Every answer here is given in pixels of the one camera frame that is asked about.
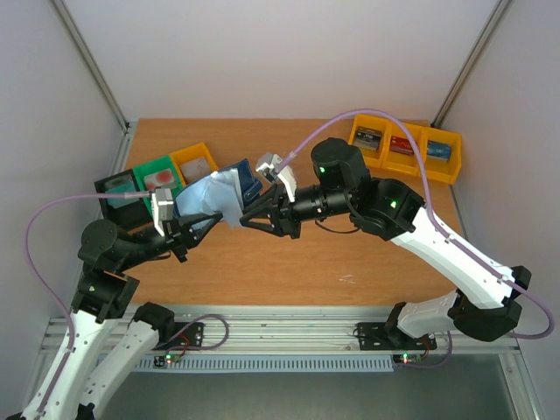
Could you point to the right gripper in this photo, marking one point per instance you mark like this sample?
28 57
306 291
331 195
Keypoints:
286 214

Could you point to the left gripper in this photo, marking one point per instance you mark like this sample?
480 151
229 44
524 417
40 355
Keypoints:
178 232

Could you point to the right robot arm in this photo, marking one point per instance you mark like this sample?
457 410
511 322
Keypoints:
483 305

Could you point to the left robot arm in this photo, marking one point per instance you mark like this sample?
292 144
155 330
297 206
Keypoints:
79 384

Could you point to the red spot card stack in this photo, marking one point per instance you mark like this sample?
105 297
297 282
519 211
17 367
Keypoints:
164 179

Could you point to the white card stack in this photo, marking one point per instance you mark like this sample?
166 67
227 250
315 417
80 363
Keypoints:
195 169

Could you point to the teal card stack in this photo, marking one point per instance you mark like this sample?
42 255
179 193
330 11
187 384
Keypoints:
119 186

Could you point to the black card stack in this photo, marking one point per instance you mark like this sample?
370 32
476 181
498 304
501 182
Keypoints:
367 138

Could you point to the blue card stack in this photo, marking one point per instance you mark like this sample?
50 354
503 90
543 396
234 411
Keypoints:
438 150

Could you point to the black bin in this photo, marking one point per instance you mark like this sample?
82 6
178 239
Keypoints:
125 213

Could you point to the yellow bin left side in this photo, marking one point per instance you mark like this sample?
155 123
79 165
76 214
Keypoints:
179 157

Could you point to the yellow bin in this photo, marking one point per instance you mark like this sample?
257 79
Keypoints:
400 156
439 170
372 159
179 157

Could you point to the green bin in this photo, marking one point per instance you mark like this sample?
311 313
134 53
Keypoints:
158 164

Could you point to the left corner aluminium profile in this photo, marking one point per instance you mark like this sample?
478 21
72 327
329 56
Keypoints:
80 44

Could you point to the corner aluminium profile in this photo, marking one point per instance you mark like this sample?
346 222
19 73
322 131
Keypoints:
80 44
489 29

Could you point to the yellow bin far left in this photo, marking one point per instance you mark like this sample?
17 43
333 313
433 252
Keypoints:
372 159

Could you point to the left controller board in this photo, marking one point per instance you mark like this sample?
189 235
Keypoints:
165 361

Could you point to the controller board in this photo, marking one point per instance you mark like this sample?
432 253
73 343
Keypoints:
165 361
403 359

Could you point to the yellow bin middle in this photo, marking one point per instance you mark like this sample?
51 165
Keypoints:
400 156

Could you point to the yellow bin far right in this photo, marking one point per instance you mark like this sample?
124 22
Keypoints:
439 170

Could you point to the right controller board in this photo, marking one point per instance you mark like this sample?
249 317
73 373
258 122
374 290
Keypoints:
403 359

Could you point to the right corner aluminium profile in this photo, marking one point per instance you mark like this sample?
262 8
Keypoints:
489 29

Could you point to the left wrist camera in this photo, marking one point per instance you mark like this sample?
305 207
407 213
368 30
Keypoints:
162 205

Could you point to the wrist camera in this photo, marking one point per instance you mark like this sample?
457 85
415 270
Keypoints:
162 205
270 166

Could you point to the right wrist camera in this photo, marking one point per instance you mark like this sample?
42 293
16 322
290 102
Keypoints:
270 166

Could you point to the aluminium rail base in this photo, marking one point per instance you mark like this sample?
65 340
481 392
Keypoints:
277 329

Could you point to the grey slotted cable duct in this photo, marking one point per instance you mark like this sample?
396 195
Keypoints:
246 364

